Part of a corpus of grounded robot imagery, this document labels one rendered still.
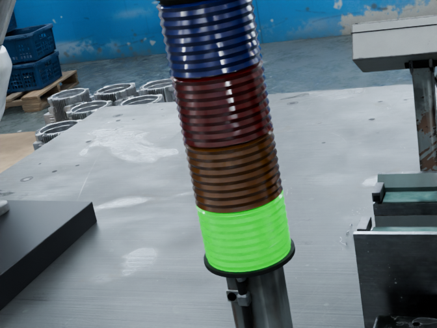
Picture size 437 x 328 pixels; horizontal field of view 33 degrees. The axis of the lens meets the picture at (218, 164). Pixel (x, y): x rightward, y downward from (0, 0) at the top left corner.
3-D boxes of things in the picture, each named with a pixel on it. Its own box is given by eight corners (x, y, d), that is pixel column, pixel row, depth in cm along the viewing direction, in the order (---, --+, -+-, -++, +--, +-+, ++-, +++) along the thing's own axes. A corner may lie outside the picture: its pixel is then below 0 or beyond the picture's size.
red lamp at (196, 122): (283, 116, 50) (274, 51, 48) (257, 147, 44) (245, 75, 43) (202, 120, 52) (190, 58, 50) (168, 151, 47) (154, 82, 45)
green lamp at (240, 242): (302, 235, 53) (292, 177, 51) (278, 277, 47) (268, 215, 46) (224, 235, 55) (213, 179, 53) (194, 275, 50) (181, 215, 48)
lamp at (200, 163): (292, 177, 51) (283, 116, 50) (268, 215, 46) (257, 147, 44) (213, 179, 53) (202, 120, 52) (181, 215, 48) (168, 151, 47)
